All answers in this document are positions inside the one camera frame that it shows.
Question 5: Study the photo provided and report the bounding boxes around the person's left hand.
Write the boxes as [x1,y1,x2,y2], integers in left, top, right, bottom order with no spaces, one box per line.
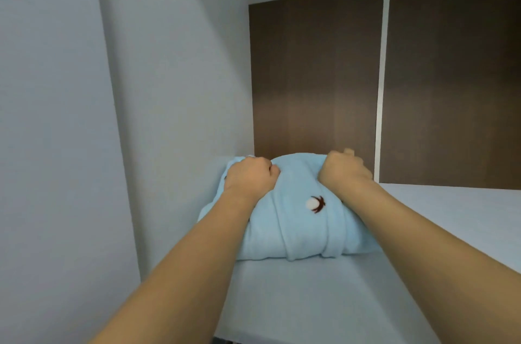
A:
[222,156,282,211]

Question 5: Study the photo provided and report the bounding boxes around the person's right hand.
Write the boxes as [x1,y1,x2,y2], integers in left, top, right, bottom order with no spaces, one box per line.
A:
[317,148,376,198]

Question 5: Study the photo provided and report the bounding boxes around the light blue cotton-print garment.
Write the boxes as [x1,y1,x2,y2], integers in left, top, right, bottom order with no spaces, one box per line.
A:
[198,152,384,262]

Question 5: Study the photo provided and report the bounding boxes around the white wardrobe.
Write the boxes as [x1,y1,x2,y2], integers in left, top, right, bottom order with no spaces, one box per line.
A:
[0,0,521,344]

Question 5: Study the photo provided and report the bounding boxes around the person's right forearm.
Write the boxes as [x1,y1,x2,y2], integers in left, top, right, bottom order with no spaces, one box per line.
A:
[346,179,521,344]

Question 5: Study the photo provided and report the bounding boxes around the person's left forearm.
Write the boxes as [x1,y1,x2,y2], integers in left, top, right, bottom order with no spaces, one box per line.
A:
[90,192,257,344]

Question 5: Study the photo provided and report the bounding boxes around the white wardrobe shelf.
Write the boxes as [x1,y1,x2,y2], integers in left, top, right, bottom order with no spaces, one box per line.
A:
[213,183,521,344]

